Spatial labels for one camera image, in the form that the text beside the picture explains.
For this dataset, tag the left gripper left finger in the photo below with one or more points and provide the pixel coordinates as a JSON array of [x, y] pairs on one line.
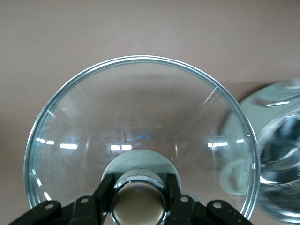
[[100, 199]]

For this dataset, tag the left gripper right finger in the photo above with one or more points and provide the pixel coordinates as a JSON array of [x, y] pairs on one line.
[[175, 199]]

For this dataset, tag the glass pot lid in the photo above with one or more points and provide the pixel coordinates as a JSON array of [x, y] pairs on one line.
[[140, 105]]

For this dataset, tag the grey electric cooking pot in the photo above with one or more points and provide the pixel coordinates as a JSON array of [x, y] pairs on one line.
[[279, 140]]

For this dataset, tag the brown table cover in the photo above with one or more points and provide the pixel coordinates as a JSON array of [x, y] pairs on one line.
[[140, 28]]

